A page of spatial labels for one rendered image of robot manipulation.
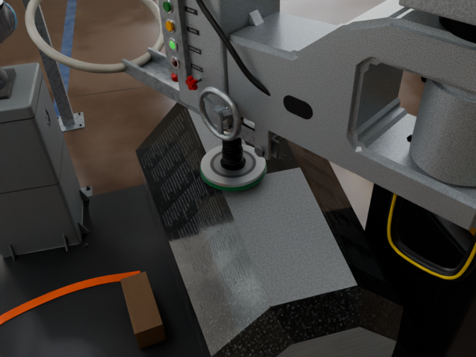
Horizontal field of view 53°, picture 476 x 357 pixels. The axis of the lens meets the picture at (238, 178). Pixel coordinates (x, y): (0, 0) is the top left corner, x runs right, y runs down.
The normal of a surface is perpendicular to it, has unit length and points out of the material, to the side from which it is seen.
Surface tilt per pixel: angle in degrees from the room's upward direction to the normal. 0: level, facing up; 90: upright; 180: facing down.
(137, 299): 0
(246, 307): 45
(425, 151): 90
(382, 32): 90
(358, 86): 90
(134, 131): 0
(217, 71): 90
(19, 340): 0
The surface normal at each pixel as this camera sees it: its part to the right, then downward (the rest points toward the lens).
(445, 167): -0.62, 0.53
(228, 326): -0.70, -0.38
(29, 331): -0.04, -0.76
